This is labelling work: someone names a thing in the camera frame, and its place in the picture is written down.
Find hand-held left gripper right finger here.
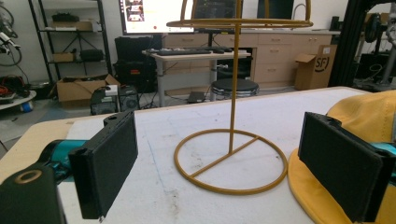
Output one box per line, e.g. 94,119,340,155
297,111,396,223

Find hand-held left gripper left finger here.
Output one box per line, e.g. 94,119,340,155
68,110,139,220

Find yellow cap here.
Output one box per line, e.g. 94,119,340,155
288,90,396,224

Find gold wire hat stand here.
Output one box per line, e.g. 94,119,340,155
166,0,314,196

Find black computer tower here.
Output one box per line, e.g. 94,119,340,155
90,88,121,117
118,85,140,113

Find small white box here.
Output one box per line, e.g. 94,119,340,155
104,84,119,97

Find open cardboard box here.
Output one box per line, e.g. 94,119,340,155
56,74,121,108

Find printed closed cardboard box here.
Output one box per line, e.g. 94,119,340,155
293,44,338,91

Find black equipment case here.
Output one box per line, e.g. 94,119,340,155
114,35,163,63
112,60,159,93

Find round white platform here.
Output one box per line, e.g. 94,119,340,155
0,90,37,112

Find black bag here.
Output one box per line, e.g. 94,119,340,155
79,49,105,63
51,12,80,23

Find flat black device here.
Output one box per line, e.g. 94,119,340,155
187,91,206,105

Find small cardboard box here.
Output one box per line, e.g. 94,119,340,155
51,51,76,63

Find white office desk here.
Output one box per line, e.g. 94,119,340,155
142,49,252,108

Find wooden drawer cabinet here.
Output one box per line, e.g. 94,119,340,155
163,29,341,91

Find black metal shelf rack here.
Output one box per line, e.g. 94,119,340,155
27,0,113,86

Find black round stool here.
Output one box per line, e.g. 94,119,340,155
210,77,261,99

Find black keyboard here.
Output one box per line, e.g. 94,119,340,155
155,49,204,57

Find flat cardboard box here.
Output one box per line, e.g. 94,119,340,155
50,20,94,33

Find curved metal faucet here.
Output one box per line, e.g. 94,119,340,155
291,2,308,31

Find lit computer monitor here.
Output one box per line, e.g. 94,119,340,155
118,0,196,35

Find dark computer monitor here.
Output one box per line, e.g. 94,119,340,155
256,0,295,20
193,0,245,21

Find black metal frame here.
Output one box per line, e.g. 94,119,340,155
328,0,396,89

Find red and black cable pile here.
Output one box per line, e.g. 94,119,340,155
0,74,31,98

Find white device with cables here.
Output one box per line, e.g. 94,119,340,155
0,4,23,67

